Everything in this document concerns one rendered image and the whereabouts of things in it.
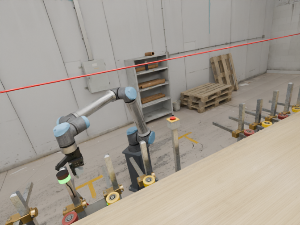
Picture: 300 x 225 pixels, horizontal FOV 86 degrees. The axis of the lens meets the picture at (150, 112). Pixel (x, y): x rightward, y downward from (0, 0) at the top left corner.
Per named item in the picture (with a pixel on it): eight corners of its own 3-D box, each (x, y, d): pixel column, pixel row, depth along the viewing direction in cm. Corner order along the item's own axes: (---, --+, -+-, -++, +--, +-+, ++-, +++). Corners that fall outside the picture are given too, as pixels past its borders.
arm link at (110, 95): (113, 85, 161) (51, 118, 108) (122, 85, 155) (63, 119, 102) (115, 96, 166) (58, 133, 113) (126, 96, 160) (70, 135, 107)
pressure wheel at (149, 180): (143, 195, 111) (141, 182, 106) (147, 186, 118) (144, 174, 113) (155, 197, 108) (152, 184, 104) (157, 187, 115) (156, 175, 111)
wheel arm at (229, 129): (212, 125, 183) (212, 121, 181) (214, 124, 184) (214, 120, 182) (249, 141, 145) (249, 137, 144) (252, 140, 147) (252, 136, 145)
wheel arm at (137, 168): (129, 161, 148) (128, 157, 147) (133, 160, 149) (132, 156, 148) (150, 195, 111) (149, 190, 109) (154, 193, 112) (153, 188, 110)
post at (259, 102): (252, 140, 175) (257, 98, 157) (255, 139, 176) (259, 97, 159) (256, 142, 172) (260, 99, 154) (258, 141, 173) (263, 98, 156)
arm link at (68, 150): (59, 150, 93) (60, 143, 101) (61, 157, 94) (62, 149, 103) (75, 144, 96) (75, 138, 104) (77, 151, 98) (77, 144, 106)
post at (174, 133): (174, 174, 138) (169, 127, 121) (179, 171, 140) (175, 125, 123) (177, 177, 134) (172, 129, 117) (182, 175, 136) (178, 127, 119)
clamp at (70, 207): (65, 213, 104) (62, 207, 102) (86, 202, 109) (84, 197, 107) (65, 220, 99) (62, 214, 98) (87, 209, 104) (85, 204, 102)
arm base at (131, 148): (125, 151, 198) (123, 144, 195) (134, 142, 213) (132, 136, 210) (138, 153, 189) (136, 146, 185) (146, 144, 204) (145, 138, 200)
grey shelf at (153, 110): (135, 122, 420) (123, 60, 363) (164, 111, 459) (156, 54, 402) (143, 127, 384) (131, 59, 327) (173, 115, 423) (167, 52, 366)
